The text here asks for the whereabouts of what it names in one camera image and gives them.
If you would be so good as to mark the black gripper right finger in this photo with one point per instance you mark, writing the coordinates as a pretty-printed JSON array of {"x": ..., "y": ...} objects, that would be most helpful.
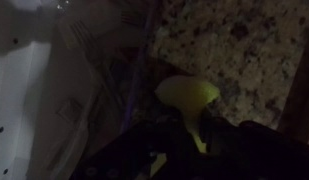
[{"x": 248, "y": 151}]

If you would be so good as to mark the open white drawer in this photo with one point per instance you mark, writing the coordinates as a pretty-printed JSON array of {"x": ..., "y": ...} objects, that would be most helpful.
[{"x": 66, "y": 70}]

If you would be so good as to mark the yellow green sponge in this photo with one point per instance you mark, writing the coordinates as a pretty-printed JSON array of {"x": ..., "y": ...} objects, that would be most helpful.
[{"x": 190, "y": 95}]

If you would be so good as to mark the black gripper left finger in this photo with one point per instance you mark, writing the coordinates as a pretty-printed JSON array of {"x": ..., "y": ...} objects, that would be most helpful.
[{"x": 137, "y": 149}]

